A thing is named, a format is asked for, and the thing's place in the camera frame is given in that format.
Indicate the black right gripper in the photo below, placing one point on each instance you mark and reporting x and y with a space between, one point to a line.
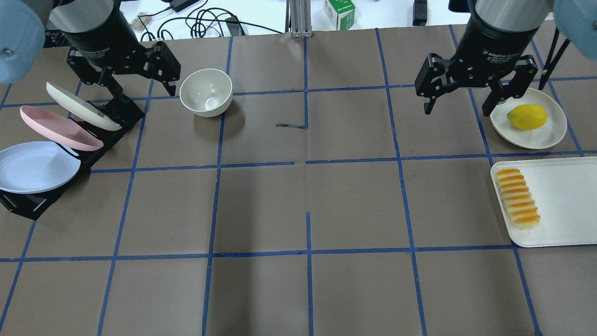
489 39

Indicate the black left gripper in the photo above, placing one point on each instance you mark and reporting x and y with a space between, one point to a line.
99 37

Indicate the light blue plate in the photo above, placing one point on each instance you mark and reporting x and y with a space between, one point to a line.
36 167

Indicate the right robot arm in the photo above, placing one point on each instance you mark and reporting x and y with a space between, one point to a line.
574 19

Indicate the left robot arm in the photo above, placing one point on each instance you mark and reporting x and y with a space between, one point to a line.
23 29

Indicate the black plate rack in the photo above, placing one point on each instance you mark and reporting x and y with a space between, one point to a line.
32 206

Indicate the cream plate in rack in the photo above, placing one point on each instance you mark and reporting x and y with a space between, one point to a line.
81 108

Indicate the pink plate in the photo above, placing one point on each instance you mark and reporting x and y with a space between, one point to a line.
59 129

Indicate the cream plate under lemon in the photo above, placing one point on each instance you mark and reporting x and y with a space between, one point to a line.
547 135

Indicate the yellow lemon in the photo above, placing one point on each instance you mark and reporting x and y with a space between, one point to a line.
528 117

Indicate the white bowl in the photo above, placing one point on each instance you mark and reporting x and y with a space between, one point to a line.
207 93

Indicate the black power adapter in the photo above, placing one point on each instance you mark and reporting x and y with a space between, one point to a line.
179 5

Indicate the white rectangular tray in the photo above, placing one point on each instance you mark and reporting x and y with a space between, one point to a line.
565 192

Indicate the green white box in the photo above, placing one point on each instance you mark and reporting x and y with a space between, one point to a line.
341 13

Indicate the aluminium frame post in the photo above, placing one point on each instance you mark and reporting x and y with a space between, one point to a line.
298 18

